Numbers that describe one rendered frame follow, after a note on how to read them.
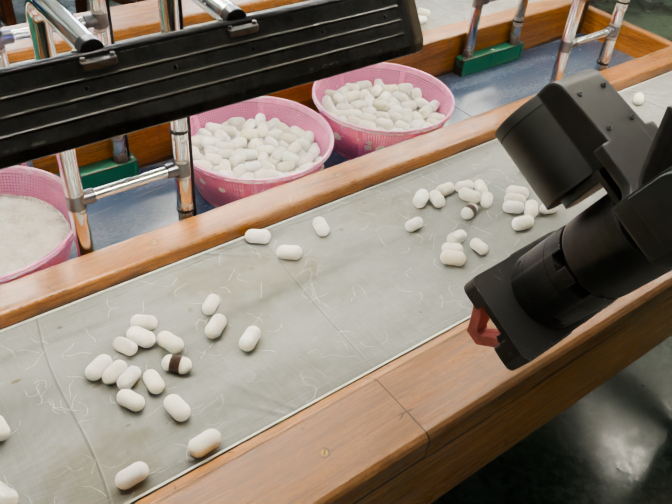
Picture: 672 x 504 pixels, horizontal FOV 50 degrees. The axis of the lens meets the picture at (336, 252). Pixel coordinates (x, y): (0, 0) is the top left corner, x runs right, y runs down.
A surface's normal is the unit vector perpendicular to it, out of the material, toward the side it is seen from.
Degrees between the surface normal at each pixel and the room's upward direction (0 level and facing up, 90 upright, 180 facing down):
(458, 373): 0
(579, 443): 0
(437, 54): 90
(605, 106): 23
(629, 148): 28
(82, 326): 0
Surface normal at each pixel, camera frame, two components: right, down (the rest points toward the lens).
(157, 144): 0.59, 0.55
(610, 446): 0.07, -0.76
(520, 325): 0.35, -0.42
